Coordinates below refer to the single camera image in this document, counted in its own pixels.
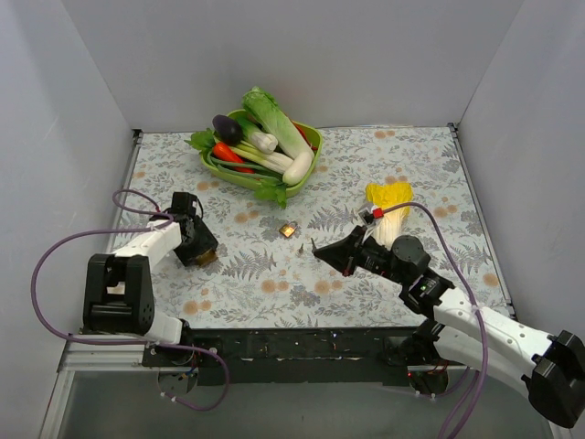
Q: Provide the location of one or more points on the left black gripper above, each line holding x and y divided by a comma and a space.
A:
201, 247

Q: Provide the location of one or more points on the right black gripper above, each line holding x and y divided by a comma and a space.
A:
349, 255

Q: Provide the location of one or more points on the large brass padlock with keys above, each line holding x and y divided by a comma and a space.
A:
206, 258

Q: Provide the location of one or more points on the small brass padlock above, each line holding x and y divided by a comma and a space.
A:
288, 229

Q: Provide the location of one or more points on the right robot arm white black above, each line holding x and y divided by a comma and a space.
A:
547, 369

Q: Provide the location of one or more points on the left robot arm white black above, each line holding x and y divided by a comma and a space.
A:
119, 295

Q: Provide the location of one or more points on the floral table mat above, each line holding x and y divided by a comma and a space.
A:
260, 280

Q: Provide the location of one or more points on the yellow napa cabbage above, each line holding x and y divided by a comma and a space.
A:
385, 197

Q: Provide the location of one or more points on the green plastic basket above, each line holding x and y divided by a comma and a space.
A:
273, 159

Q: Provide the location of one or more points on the green celery leaves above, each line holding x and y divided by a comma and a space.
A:
273, 191

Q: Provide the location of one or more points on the green long beans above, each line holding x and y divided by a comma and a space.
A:
259, 171

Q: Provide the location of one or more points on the red orange pepper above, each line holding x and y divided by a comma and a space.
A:
224, 153

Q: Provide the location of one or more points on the white radish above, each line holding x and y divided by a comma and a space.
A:
295, 173

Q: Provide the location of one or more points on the purple eggplant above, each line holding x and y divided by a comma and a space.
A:
228, 129

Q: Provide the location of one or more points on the white green leek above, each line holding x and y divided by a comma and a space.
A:
264, 142

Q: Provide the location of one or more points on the green napa cabbage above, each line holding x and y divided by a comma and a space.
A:
268, 113

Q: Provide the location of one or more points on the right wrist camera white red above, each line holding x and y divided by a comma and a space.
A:
370, 215

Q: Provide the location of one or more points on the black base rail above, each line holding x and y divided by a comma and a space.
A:
392, 356

